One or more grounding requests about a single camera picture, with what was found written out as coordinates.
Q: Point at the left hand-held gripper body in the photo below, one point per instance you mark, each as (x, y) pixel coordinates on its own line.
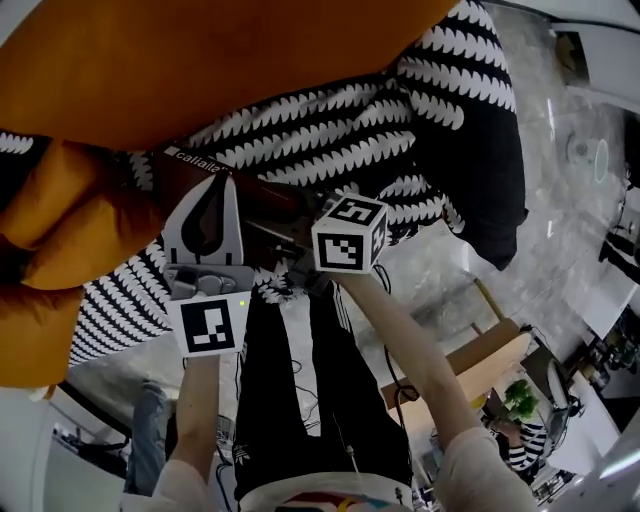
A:
(207, 325)

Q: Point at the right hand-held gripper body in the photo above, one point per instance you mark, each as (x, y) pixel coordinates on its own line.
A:
(345, 240)

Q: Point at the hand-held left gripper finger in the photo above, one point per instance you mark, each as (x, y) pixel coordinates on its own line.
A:
(180, 225)
(234, 225)

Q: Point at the person's left forearm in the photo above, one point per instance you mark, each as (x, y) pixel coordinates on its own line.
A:
(200, 410)

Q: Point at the person's right forearm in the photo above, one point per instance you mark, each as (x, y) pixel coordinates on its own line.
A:
(400, 350)

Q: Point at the person's black trousers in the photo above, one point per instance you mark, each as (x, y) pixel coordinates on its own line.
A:
(300, 400)

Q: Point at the small orange cushion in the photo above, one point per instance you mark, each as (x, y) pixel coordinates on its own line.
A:
(60, 225)

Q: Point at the wooden table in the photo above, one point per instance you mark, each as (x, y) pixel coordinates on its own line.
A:
(480, 360)

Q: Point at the black white patterned cushion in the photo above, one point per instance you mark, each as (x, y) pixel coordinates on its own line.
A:
(465, 75)

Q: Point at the green potted plant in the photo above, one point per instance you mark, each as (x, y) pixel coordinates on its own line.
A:
(520, 400)

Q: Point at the white round floor device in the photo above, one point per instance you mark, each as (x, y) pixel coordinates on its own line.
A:
(582, 150)

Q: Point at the person's white shirt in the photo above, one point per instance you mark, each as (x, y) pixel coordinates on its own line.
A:
(490, 475)

